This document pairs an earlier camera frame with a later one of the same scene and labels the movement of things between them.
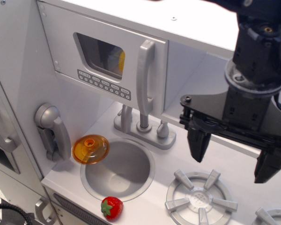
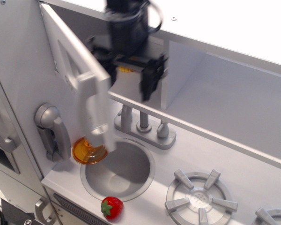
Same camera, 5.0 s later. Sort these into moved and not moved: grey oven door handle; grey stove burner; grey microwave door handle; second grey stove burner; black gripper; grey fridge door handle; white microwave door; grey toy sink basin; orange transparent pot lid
Moved: white microwave door; black gripper; grey microwave door handle
Not moved: grey fridge door handle; grey oven door handle; grey toy sink basin; grey stove burner; orange transparent pot lid; second grey stove burner
